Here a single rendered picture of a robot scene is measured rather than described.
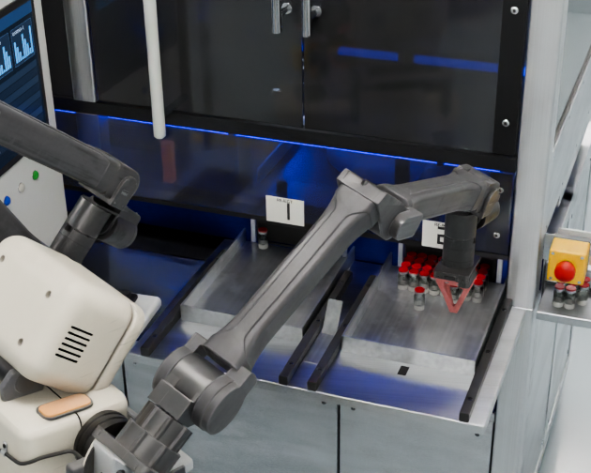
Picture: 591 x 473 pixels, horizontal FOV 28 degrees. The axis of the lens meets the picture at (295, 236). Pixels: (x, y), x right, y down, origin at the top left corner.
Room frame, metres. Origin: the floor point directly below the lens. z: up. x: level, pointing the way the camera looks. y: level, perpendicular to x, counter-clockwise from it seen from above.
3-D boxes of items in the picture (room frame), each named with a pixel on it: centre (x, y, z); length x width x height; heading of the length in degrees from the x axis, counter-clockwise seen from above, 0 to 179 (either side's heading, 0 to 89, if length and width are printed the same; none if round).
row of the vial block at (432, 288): (2.07, -0.30, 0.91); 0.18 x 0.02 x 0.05; 69
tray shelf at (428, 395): (1.98, -0.08, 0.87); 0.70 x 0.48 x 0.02; 70
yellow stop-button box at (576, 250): (2.01, -0.54, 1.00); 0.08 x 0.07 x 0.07; 160
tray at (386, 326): (1.99, -0.27, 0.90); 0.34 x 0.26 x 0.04; 160
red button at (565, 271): (1.97, -0.53, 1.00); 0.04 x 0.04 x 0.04; 70
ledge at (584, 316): (2.05, -0.57, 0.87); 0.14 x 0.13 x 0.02; 160
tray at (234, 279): (2.11, 0.05, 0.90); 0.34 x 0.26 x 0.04; 160
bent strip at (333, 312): (1.90, -0.05, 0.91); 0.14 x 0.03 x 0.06; 158
